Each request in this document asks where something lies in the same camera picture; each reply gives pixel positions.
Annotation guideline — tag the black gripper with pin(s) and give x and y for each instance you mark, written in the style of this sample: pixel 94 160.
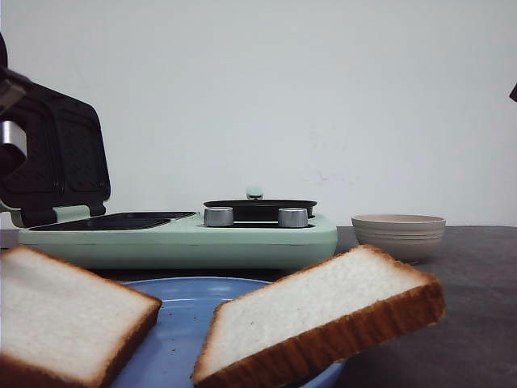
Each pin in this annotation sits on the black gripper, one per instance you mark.
pixel 14 87

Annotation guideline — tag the mint green breakfast maker base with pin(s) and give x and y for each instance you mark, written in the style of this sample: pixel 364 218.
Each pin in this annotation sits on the mint green breakfast maker base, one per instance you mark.
pixel 181 240

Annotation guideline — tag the silver control knob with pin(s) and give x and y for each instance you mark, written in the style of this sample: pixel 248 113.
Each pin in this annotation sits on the silver control knob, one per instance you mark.
pixel 293 218
pixel 220 216

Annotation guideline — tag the black frying pan green handle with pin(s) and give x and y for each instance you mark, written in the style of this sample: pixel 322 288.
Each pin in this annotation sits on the black frying pan green handle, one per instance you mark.
pixel 256 208

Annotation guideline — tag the silver left control knob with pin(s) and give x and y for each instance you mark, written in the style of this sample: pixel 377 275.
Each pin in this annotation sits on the silver left control knob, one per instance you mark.
pixel 220 216

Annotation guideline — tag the silver right control knob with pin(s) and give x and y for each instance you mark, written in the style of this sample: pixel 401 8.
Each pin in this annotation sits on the silver right control knob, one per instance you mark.
pixel 293 218

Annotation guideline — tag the cream ribbed bowl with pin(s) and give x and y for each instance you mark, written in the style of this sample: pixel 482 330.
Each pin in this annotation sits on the cream ribbed bowl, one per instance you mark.
pixel 406 237

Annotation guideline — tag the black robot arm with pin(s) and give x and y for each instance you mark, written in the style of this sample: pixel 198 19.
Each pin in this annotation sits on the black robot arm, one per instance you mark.
pixel 3 52
pixel 513 94

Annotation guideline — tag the white bread slice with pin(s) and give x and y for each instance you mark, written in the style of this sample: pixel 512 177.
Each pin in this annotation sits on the white bread slice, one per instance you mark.
pixel 292 329
pixel 64 326

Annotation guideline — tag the blue plate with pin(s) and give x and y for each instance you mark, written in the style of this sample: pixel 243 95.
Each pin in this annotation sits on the blue plate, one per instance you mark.
pixel 168 353

